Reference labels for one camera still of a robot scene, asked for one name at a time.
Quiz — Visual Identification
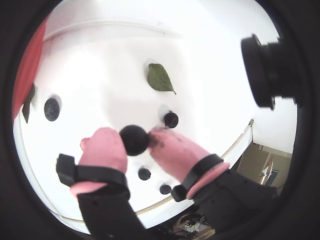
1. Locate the white sheet mat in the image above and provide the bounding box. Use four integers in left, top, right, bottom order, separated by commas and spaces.
14, 21, 253, 223

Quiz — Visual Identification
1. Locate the small blueberry with stem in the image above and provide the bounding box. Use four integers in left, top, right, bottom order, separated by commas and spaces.
163, 110, 179, 128

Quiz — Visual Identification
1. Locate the flat pointed green leaf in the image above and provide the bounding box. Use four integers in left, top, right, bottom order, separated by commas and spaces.
146, 63, 177, 96

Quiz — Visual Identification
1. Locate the pink-sleeved gripper finger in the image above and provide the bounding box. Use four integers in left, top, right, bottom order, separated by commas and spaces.
54, 126, 154, 240
147, 126, 279, 233

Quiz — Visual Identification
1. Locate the large dark blueberry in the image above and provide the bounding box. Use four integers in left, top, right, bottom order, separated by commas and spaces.
43, 97, 61, 123

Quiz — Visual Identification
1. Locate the black camera lens module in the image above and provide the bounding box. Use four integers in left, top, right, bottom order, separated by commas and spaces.
240, 33, 300, 110

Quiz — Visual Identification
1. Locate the red collapsible silicone cup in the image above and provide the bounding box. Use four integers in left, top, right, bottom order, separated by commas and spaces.
11, 18, 50, 123

